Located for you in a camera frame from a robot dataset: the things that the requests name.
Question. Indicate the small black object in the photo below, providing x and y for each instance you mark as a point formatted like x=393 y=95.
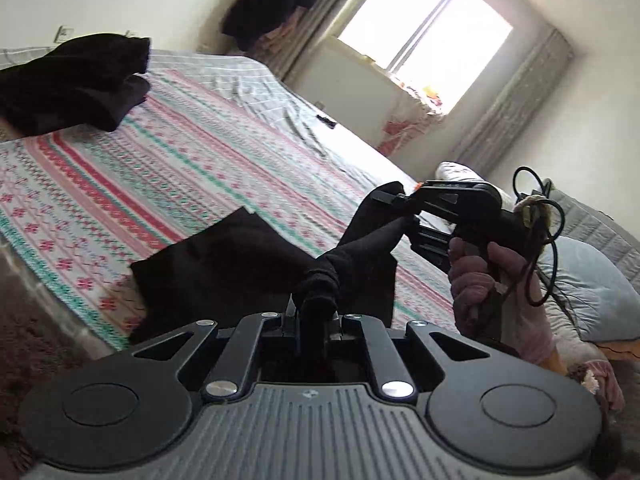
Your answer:
x=326 y=121

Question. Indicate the folded white floral quilt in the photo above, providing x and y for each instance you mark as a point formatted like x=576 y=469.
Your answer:
x=457 y=172

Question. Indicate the grey patterned curtain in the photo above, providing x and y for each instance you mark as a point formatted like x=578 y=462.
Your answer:
x=325 y=20
x=515 y=105

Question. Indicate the grey quilted headboard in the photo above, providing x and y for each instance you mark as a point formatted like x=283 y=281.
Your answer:
x=600 y=225

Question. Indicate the hanging peach garment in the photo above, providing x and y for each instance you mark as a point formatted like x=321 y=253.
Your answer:
x=280 y=35

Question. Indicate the pink white hanging cloth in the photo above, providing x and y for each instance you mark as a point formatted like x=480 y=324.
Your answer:
x=405 y=130

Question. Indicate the hanging black garment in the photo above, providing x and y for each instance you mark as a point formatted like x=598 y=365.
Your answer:
x=270 y=0

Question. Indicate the blue-grey pillow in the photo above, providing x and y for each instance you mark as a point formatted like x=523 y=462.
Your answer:
x=590 y=280

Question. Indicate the person's right hand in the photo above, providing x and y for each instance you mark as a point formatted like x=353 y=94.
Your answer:
x=470 y=280

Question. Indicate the black fleece pants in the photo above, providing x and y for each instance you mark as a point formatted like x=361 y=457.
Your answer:
x=60 y=80

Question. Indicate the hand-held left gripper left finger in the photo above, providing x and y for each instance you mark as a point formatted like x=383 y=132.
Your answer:
x=250 y=345

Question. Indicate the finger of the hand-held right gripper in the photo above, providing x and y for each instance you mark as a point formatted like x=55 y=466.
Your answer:
x=395 y=197
x=430 y=242

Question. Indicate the person's right forearm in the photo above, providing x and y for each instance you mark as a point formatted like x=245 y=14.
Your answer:
x=535 y=340

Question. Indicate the window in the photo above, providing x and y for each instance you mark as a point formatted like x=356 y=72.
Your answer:
x=425 y=35

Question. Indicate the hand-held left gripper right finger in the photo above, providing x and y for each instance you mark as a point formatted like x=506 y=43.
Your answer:
x=372 y=350

